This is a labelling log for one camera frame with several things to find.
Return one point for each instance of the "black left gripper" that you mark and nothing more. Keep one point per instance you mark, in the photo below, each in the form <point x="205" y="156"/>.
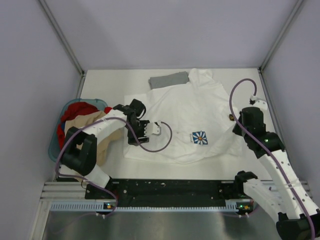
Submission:
<point x="143" y="124"/>

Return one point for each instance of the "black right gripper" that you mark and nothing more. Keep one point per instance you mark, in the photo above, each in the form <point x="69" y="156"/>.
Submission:
<point x="236" y="130"/>

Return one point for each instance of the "white daisy print t-shirt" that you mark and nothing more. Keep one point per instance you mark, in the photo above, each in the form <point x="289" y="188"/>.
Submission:
<point x="198" y="118"/>

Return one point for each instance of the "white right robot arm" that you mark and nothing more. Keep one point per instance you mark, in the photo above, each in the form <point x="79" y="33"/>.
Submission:
<point x="295" y="214"/>

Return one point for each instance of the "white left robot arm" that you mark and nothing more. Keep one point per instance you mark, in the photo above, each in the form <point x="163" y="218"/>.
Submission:
<point x="78" y="156"/>

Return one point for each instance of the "folded grey t-shirt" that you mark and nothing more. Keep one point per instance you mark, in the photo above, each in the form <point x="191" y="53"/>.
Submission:
<point x="177" y="78"/>

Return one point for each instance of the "beige t-shirt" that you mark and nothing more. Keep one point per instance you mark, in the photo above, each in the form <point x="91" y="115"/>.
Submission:
<point x="105" y="130"/>

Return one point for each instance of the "red t-shirt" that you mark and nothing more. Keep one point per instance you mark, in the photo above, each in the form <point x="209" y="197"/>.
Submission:
<point x="77" y="115"/>

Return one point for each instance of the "teal plastic laundry bin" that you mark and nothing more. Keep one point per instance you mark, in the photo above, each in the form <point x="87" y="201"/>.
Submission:
<point x="54" y="149"/>

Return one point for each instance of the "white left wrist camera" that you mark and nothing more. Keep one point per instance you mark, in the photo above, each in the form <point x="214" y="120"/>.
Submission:
<point x="153" y="128"/>

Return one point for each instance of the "right aluminium corner post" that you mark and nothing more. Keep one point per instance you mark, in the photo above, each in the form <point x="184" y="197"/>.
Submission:
<point x="297" y="8"/>

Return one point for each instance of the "aluminium corner post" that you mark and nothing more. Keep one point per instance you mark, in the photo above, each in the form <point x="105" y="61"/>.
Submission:
<point x="60" y="36"/>
<point x="297" y="8"/>

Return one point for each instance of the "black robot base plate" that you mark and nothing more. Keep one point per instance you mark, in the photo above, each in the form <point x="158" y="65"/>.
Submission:
<point x="181" y="201"/>

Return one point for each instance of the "aluminium frame front rail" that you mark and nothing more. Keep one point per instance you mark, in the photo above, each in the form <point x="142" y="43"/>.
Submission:
<point x="132" y="188"/>

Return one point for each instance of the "left aluminium corner post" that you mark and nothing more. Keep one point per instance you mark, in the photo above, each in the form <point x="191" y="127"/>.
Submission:
<point x="60" y="36"/>

